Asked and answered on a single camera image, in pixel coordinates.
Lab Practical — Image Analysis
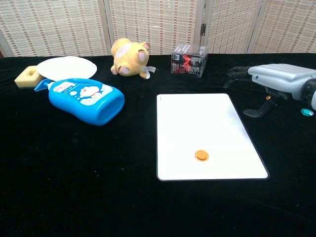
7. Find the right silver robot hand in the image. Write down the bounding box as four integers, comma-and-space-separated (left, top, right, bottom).
223, 63, 316, 118

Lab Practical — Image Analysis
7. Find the white magnetic board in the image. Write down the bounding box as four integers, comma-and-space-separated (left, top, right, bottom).
156, 93, 270, 182

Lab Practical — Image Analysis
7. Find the clear plastic box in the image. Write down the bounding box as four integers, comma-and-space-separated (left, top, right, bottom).
170, 43, 208, 79

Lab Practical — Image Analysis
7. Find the woven folding screen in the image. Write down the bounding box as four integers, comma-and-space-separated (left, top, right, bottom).
0, 0, 316, 58

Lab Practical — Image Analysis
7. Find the yellow plush bear toy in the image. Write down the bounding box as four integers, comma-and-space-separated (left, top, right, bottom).
110, 38, 157, 80

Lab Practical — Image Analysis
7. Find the blue pump bottle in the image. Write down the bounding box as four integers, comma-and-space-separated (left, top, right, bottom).
34, 78, 125, 127

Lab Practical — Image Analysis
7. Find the white round plate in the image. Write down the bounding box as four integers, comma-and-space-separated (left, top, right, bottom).
36, 56, 98, 81

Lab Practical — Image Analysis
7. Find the black tablecloth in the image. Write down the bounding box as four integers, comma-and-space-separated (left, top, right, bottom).
0, 52, 316, 237

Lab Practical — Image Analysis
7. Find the yellow sponge with hole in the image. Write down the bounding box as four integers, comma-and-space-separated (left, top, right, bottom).
14, 65, 42, 88

